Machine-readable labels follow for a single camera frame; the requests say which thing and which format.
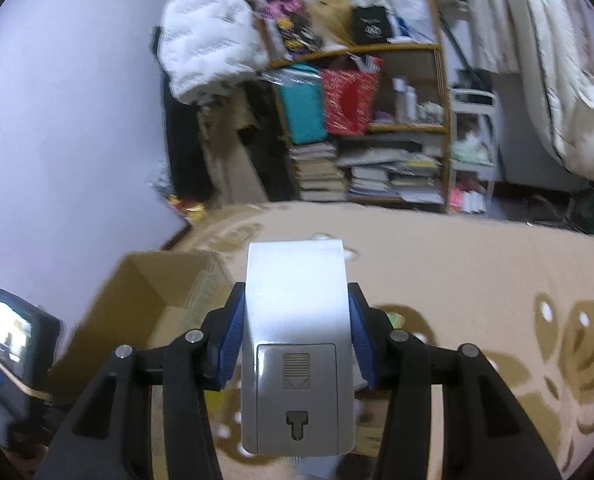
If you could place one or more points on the pale green cloth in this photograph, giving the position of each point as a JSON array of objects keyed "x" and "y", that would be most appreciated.
[{"x": 472, "y": 150}]

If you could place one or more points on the row of small bottles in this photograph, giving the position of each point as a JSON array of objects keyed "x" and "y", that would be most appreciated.
[{"x": 429, "y": 111}]

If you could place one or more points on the white rolling cart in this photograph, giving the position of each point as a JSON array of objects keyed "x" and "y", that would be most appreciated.
[{"x": 472, "y": 125}]

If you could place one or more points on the white plastic bag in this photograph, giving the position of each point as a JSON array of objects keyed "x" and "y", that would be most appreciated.
[{"x": 412, "y": 0}]

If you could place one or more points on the wooden bookshelf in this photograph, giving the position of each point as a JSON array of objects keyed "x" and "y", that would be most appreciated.
[{"x": 444, "y": 125}]

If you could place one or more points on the red patterned bag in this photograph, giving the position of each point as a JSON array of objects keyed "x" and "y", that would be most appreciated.
[{"x": 349, "y": 97}]

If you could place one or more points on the white bottle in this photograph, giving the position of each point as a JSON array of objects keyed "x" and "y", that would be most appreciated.
[
  {"x": 401, "y": 95},
  {"x": 411, "y": 102}
]

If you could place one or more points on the cardboard box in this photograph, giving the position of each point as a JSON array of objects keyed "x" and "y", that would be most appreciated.
[{"x": 142, "y": 285}]

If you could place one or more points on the blonde wig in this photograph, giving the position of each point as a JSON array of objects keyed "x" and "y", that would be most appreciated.
[{"x": 332, "y": 20}]

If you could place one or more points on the clear bag with yellow items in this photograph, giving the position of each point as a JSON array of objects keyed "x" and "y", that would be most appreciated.
[{"x": 182, "y": 202}]

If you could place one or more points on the beige floral rug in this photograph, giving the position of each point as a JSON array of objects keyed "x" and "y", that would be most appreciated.
[{"x": 477, "y": 270}]

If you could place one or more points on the green round ornament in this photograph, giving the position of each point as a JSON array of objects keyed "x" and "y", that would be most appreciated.
[{"x": 394, "y": 320}]

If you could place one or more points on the teal bag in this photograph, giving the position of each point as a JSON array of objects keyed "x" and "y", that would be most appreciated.
[{"x": 302, "y": 105}]

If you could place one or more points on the white curtain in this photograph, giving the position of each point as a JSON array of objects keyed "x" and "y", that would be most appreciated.
[{"x": 482, "y": 10}]

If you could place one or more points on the stack of books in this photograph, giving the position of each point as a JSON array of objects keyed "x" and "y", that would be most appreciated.
[
  {"x": 317, "y": 175},
  {"x": 397, "y": 175}
]

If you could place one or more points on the black coat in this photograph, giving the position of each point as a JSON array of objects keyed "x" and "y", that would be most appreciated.
[{"x": 182, "y": 150}]

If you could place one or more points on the leaning cardboard sheets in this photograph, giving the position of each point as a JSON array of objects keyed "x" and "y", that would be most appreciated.
[{"x": 237, "y": 160}]

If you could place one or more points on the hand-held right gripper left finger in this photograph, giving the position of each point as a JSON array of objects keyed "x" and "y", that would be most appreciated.
[{"x": 227, "y": 340}]

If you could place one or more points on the pink packets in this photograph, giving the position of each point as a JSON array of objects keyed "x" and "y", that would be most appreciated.
[{"x": 467, "y": 200}]

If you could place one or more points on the white rectangular device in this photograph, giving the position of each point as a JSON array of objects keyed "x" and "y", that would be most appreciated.
[{"x": 297, "y": 310}]

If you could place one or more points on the white puffer jacket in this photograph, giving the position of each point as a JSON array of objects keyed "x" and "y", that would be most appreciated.
[{"x": 202, "y": 25}]

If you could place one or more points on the black box with white print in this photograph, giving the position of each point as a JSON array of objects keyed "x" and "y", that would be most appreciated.
[{"x": 373, "y": 25}]

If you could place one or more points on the pink black printed package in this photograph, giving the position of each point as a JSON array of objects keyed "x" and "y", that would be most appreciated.
[{"x": 287, "y": 20}]

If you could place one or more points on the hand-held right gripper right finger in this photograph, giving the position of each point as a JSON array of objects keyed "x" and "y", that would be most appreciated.
[{"x": 362, "y": 340}]

